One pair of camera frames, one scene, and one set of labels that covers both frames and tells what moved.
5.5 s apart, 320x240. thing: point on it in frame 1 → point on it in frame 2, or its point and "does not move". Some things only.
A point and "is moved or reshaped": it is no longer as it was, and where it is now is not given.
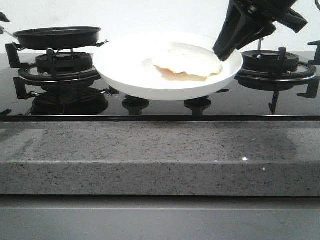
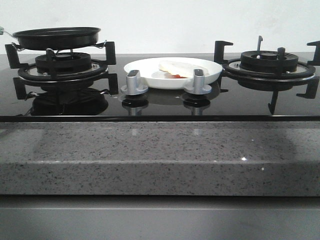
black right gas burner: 268,60 does not move
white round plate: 163,66 is moved or reshaped
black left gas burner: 64,62 does not move
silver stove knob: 204,98 → 198,87
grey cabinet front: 90,217 does not move
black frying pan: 58,38 does not move
